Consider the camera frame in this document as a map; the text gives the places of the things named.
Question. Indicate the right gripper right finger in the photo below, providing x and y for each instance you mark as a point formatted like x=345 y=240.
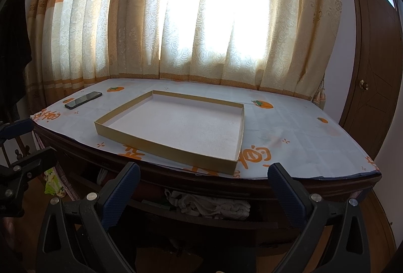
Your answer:
x=347 y=249

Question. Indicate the black hanging coat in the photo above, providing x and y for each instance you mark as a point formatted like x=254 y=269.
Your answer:
x=15 y=55

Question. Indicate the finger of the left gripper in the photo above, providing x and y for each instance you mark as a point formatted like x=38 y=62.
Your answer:
x=15 y=179
x=12 y=130

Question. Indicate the black smartphone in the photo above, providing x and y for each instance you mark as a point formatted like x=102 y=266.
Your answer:
x=82 y=100

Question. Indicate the green yellow fabric bag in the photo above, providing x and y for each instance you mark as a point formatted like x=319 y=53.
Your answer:
x=53 y=184

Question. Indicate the grey crumpled garment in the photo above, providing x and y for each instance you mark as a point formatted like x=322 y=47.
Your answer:
x=196 y=205

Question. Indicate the white persimmon print tablecloth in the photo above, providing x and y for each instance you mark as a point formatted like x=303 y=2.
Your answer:
x=291 y=131

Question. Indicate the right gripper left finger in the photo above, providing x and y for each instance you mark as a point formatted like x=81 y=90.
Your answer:
x=75 y=237

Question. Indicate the brown wooden door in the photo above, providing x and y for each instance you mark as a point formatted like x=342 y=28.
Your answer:
x=376 y=75

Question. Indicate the shallow cardboard box tray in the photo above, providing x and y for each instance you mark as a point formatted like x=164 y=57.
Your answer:
x=193 y=130

